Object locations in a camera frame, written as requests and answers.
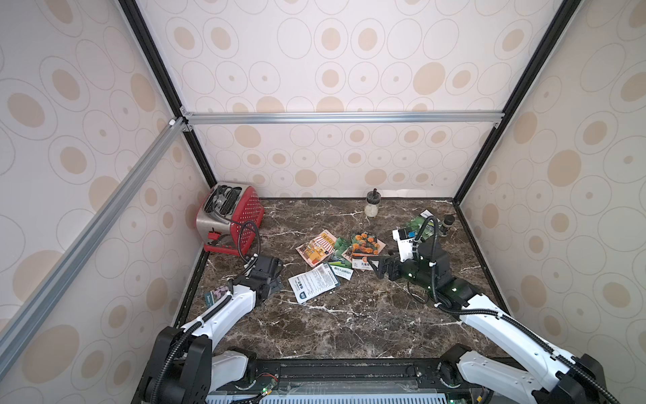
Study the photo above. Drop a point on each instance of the horizontal aluminium frame bar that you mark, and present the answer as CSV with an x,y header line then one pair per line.
x,y
329,118

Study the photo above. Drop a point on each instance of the purple flower seed packet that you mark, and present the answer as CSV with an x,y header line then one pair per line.
x,y
212,297
313,283

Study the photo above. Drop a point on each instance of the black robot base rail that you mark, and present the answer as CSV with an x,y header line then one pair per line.
x,y
351,381

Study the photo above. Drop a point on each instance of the pink sunflower shop seed packet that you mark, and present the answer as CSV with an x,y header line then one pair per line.
x,y
318,249

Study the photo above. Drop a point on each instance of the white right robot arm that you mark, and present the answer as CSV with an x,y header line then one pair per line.
x,y
544,372

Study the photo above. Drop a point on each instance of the left aluminium frame bar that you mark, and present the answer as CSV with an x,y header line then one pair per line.
x,y
36,310

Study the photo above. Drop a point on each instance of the green vegetable seed packet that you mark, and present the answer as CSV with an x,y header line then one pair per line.
x,y
414,226

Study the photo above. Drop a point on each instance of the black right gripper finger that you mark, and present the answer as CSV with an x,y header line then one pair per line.
x,y
391,275
379,264

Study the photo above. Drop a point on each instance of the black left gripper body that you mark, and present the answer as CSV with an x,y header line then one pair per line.
x,y
275,282

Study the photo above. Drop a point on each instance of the orange marigold seed packet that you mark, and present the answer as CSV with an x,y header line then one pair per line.
x,y
363,245

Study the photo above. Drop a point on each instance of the small dark jar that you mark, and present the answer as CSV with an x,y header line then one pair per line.
x,y
446,225

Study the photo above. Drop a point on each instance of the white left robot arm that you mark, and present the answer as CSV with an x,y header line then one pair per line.
x,y
202,328

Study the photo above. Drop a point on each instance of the small glass bottle black cap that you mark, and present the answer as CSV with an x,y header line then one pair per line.
x,y
373,199

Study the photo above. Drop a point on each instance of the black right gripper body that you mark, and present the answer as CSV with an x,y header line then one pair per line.
x,y
394,265

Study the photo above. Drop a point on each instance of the red polka-dot toaster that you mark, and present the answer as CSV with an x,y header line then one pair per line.
x,y
229,219

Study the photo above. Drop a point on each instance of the green gourd seed packet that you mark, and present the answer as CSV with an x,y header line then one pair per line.
x,y
340,265

